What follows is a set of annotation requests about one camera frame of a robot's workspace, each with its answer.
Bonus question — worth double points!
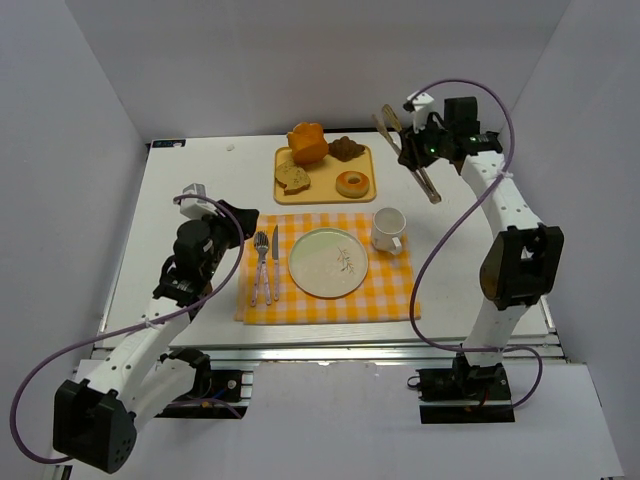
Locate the metal serving tongs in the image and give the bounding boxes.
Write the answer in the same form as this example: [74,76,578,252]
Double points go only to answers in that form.
[371,104,442,204]

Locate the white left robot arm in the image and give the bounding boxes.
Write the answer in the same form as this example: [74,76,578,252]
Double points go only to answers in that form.
[53,202,259,474]

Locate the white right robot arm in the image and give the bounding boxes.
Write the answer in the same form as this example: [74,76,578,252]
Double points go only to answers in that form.
[399,93,564,383]

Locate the brown chocolate bread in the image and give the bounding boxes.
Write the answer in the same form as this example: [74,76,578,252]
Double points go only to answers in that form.
[328,136,365,162]

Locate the sliced toast bread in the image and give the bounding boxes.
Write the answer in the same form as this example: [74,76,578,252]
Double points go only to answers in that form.
[274,160,311,195]

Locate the orange bread loaf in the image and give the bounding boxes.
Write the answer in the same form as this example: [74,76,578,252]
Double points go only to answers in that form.
[287,122,329,165]

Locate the silver fork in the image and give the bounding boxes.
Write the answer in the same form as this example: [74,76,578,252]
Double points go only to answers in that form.
[259,231,272,305]

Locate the silver table knife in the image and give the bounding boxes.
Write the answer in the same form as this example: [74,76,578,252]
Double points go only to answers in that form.
[272,224,280,301]

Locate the glazed donut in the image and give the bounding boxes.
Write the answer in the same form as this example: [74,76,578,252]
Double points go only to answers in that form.
[335,171,371,198]

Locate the white mug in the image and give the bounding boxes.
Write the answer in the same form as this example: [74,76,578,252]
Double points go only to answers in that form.
[371,207,406,255]

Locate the yellow checkered placemat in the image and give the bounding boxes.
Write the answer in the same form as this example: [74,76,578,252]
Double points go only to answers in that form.
[234,213,413,325]

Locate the yellow serving tray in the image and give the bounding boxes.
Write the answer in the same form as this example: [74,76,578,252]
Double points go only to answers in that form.
[273,146,377,205]

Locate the pale green round plate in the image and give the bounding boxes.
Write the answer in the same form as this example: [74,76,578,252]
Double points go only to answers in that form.
[288,227,369,299]

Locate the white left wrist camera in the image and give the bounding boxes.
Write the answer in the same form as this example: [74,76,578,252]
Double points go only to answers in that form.
[174,183,215,220]

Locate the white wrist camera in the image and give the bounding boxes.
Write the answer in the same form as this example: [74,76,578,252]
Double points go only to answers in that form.
[174,183,215,220]
[403,91,435,133]

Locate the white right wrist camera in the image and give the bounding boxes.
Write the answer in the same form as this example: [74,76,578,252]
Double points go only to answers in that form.
[403,91,435,133]

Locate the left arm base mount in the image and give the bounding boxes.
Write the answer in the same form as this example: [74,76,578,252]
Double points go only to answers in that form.
[157,348,253,420]

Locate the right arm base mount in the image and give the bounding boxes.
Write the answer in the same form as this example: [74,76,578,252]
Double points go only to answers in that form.
[407,353,515,425]

